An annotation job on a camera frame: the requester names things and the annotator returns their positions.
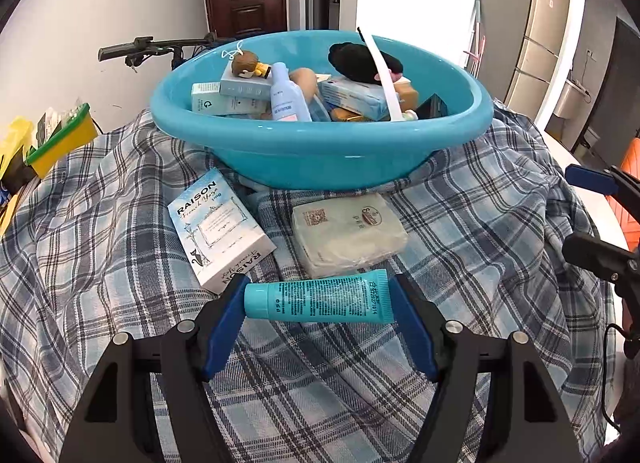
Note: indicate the beige sponge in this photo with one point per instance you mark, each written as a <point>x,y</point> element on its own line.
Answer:
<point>304,79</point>

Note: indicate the black plush toy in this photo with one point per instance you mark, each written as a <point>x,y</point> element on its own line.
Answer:
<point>355,60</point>

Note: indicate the long light blue box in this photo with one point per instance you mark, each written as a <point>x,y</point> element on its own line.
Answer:
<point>355,98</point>

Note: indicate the teal cream tube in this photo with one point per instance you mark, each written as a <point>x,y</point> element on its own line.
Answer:
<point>315,295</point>

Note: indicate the black bicycle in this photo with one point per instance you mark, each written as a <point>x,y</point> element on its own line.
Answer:
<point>145,48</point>

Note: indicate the white box with blue print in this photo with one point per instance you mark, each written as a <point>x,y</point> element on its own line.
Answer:
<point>215,228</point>

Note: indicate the folded drying rack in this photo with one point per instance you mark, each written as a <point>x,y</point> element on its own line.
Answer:
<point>475,43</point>

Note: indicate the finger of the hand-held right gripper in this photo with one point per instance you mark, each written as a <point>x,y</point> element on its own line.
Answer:
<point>590,180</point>
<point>595,255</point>

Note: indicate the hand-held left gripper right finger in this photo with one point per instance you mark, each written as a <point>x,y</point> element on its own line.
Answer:
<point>415,328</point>

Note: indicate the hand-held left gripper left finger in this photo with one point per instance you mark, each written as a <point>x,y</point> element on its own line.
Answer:
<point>220,333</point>

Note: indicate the blue plaid cloth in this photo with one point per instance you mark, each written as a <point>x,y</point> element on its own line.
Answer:
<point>100,243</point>

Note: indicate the white round desktop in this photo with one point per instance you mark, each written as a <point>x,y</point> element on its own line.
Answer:
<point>600,215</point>

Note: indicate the white tissue pack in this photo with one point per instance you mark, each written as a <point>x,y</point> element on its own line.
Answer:
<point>345,238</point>

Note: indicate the gold refrigerator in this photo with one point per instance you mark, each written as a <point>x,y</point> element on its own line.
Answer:
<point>537,28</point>

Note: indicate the teal and white box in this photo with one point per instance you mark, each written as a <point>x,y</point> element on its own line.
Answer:
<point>225,100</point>

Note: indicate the yellow plastic bag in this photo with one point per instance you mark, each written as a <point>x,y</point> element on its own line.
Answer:
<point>15,143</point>

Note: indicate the orange chair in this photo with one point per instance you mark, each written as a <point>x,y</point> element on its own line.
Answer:
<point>627,158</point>

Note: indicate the gold packet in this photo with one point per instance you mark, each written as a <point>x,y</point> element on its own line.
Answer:
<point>345,114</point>

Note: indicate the blue plastic basin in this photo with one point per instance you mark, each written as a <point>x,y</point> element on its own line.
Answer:
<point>320,153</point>

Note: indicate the pale blue box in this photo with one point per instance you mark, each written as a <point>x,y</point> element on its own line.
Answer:
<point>245,85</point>

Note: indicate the pale blue bottle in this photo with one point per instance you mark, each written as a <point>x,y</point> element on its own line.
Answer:
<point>287,98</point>

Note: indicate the yellow bin with green rim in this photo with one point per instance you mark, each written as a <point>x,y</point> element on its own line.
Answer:
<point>65,143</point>

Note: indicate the black flat item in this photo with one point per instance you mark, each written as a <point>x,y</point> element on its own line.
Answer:
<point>431,107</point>

